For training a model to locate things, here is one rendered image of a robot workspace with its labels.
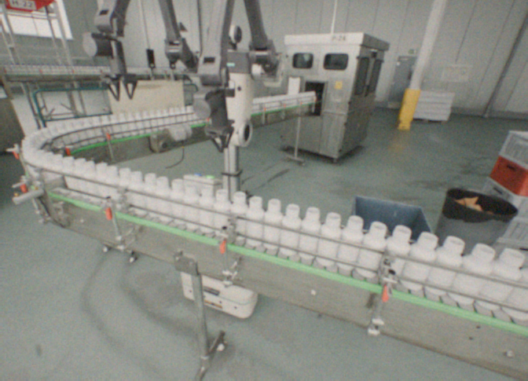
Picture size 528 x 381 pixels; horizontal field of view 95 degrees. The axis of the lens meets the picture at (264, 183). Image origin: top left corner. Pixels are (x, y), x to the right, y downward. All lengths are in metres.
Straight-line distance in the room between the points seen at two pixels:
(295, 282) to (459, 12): 12.74
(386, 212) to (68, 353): 1.95
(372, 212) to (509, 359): 0.71
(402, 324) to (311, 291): 0.27
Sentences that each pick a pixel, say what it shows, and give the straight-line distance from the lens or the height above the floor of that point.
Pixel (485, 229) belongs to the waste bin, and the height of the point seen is 0.50.
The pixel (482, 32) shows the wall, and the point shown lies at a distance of 13.31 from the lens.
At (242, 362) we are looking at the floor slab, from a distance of 1.74.
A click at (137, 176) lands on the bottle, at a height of 1.16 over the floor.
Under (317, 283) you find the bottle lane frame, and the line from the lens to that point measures 0.82.
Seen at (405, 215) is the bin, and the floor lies 0.89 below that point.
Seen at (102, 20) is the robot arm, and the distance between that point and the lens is 1.14.
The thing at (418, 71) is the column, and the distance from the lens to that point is 8.35.
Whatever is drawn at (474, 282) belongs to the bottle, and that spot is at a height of 1.08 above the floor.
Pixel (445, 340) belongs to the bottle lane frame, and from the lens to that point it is 0.94.
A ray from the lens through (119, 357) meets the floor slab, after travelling 1.90.
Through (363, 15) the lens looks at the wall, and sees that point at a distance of 12.77.
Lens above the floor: 1.54
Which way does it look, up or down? 26 degrees down
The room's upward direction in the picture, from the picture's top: 3 degrees clockwise
